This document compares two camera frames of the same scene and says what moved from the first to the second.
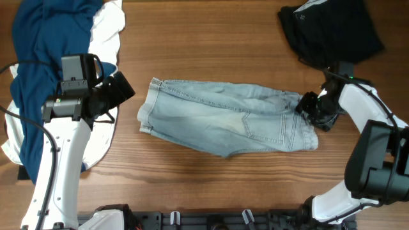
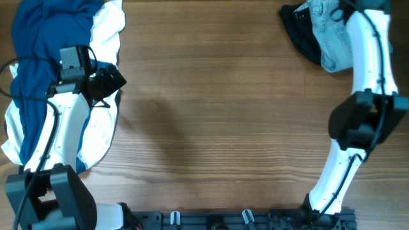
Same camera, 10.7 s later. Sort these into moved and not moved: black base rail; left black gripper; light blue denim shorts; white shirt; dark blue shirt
Moved: light blue denim shorts; left black gripper
Not moved: white shirt; black base rail; dark blue shirt
